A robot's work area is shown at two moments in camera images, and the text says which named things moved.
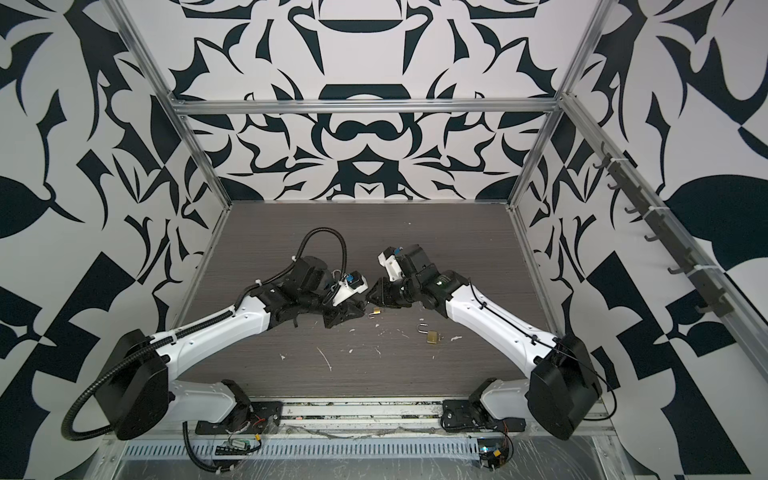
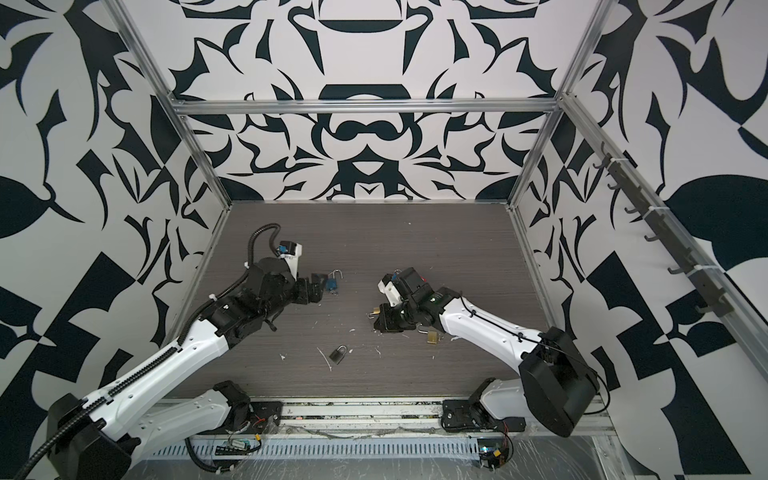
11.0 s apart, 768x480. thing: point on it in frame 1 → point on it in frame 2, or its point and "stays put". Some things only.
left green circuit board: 238,446 stays put
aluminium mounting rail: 360,419 stays put
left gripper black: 342,312 → 313,291
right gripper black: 384,289 → 387,324
